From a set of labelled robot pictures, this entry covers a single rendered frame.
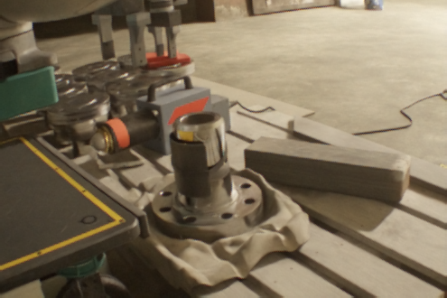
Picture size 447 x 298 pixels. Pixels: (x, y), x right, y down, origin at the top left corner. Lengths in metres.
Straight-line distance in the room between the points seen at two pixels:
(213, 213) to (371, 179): 0.40
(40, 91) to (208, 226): 0.51
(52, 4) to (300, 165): 0.86
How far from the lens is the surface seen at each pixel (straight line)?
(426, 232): 1.12
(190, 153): 1.06
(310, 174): 1.27
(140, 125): 1.51
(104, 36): 1.05
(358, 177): 1.23
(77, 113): 1.81
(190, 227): 1.07
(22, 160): 1.25
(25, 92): 0.73
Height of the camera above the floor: 0.74
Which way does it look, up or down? 20 degrees down
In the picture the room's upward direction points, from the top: 5 degrees counter-clockwise
